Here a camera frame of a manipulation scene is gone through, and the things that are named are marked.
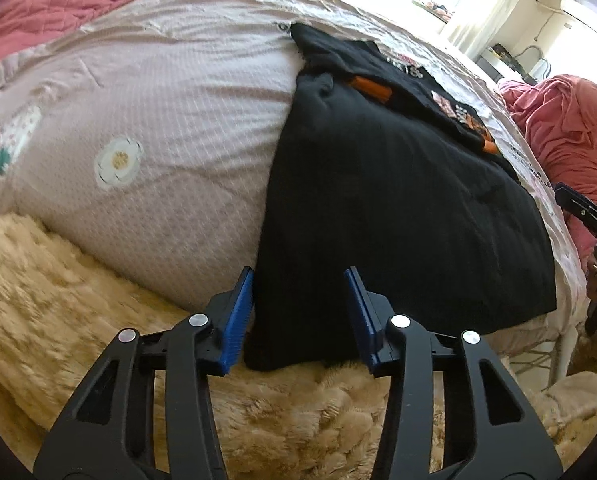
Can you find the crumpled salmon pink blanket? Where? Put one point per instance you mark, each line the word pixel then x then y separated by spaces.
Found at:
pixel 568 125

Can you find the white bed frame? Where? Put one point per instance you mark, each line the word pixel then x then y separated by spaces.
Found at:
pixel 564 355

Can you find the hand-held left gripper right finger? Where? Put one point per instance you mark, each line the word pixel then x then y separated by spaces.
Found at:
pixel 363 320

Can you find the white side table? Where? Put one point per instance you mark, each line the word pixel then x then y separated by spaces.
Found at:
pixel 498 62

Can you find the white curtain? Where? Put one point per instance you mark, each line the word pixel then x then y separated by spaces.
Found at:
pixel 488 15

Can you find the white air conditioner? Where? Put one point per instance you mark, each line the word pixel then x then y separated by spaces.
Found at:
pixel 580 12

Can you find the pink quilted blanket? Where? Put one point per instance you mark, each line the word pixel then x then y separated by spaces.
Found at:
pixel 63 5

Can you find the pale pink printed duvet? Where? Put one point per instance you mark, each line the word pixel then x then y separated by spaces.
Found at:
pixel 178 110

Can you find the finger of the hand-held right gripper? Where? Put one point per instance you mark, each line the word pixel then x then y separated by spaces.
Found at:
pixel 570 195

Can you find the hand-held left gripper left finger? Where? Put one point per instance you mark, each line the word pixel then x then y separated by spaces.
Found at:
pixel 236 320

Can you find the windowsill clutter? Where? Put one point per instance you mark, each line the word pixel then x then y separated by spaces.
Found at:
pixel 433 9

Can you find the black sweater with orange cuffs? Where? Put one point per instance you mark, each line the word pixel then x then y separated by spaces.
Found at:
pixel 403 210

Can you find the metal chair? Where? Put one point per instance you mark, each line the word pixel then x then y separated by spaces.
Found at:
pixel 542 62

